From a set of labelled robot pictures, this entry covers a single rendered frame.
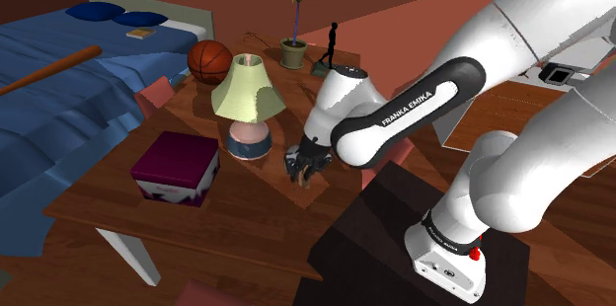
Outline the orange basketball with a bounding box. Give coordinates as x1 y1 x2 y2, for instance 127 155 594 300
187 39 235 86

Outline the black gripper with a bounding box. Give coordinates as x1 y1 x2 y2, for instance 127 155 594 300
284 135 335 188

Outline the potted green plant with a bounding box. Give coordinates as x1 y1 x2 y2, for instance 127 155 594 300
271 0 323 71

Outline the purple and white box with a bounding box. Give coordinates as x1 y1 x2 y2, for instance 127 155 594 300
129 130 221 208

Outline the dark blue pillow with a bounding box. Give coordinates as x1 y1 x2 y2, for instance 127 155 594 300
65 1 126 23
112 11 169 28

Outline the bed with blue cover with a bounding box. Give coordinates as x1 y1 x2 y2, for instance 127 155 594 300
0 0 215 258

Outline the small tan book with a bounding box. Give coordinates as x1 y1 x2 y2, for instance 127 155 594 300
125 27 158 40

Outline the pale green shade table lamp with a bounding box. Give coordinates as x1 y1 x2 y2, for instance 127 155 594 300
210 52 287 161

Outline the brown baseball bat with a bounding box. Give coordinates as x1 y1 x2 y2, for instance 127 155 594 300
0 44 104 98

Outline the pink chair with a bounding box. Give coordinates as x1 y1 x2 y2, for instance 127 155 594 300
132 75 177 120

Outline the brown wooden table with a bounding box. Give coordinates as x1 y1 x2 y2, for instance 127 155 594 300
42 35 368 288

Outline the black human figure statue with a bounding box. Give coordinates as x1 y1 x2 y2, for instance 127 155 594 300
310 22 344 78

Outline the dark robot stand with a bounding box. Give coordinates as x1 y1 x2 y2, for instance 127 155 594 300
292 160 531 306

